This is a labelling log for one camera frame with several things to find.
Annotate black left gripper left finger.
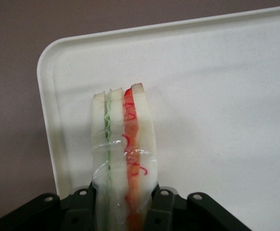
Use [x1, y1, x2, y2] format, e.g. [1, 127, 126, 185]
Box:
[0, 184, 99, 231]

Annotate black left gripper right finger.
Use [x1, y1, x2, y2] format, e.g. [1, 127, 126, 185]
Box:
[150, 185, 253, 231]

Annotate triangle sandwich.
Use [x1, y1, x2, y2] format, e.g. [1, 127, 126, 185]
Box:
[91, 82, 159, 231]

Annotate cream plastic tray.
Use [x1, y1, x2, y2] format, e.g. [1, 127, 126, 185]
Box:
[37, 4, 280, 227]

